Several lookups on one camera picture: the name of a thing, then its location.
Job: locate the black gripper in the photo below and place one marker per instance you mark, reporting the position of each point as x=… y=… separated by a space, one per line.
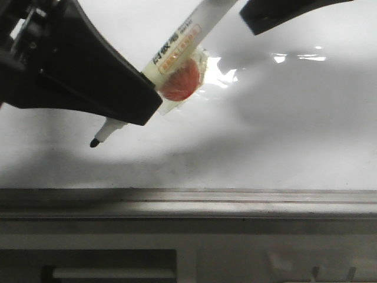
x=53 y=57

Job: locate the white black whiteboard marker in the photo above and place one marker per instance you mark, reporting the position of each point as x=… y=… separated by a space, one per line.
x=177 y=69

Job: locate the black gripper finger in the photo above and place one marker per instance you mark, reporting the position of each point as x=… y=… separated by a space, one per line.
x=263 y=15

